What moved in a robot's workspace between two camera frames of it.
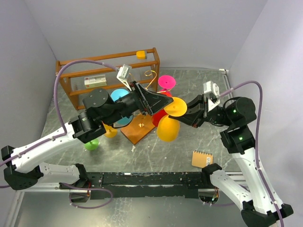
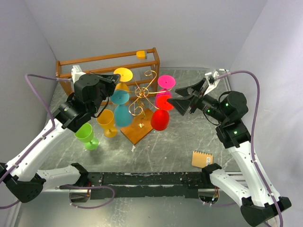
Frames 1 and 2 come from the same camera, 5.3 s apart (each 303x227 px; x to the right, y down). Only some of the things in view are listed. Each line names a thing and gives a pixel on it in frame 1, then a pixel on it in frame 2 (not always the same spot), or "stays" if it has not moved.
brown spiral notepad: x=201 y=159 stays
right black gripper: x=201 y=110 -> x=195 y=99
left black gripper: x=142 y=98 -> x=110 y=82
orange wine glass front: x=168 y=129 -> x=126 y=75
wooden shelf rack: x=109 y=72 stays
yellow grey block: x=141 y=55 stays
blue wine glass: x=124 y=121 stays
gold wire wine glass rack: x=142 y=125 stays
